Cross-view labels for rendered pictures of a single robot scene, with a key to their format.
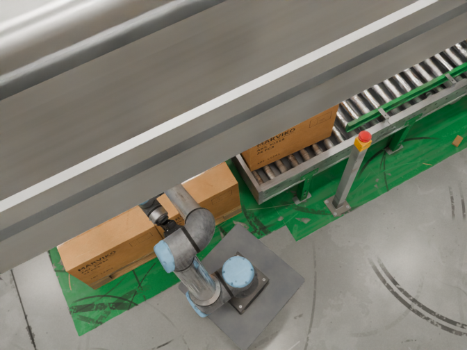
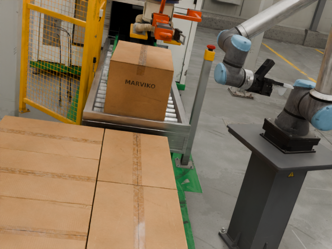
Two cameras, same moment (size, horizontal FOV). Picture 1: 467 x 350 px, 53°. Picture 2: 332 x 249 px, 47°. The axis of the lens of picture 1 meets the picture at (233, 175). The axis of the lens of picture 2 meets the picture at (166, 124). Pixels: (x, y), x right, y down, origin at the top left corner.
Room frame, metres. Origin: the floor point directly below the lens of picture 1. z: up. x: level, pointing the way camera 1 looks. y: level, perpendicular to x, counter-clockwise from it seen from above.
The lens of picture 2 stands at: (0.77, 2.15, 1.57)
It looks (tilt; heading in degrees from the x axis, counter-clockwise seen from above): 23 degrees down; 283
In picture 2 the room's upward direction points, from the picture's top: 11 degrees clockwise
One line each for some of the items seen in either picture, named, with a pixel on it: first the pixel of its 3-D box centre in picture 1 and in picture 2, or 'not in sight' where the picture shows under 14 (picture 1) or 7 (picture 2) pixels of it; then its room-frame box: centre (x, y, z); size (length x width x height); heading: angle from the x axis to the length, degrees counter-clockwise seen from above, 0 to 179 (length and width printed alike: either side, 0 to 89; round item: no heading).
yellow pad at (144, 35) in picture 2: not in sight; (139, 28); (1.54, -0.03, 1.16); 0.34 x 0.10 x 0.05; 111
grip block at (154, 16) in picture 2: not in sight; (160, 20); (1.36, 0.17, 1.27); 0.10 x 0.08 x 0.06; 21
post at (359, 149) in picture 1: (348, 176); (196, 110); (1.20, -0.75, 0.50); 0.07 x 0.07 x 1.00; 22
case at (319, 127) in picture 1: (278, 114); (139, 81); (1.58, -0.33, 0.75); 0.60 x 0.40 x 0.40; 108
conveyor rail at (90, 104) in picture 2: not in sight; (99, 73); (2.18, -0.99, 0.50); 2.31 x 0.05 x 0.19; 112
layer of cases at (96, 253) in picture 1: (132, 176); (71, 212); (1.48, 0.72, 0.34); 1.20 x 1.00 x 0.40; 112
